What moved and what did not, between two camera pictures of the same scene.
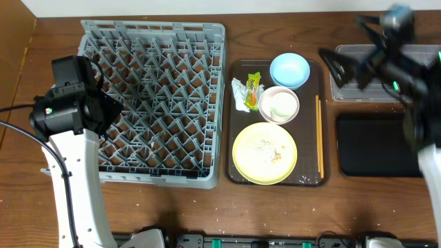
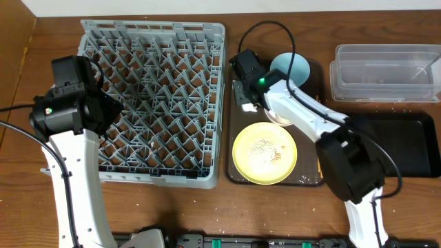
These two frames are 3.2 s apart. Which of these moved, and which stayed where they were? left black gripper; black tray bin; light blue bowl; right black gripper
Moved: right black gripper
Stayed: black tray bin; left black gripper; light blue bowl
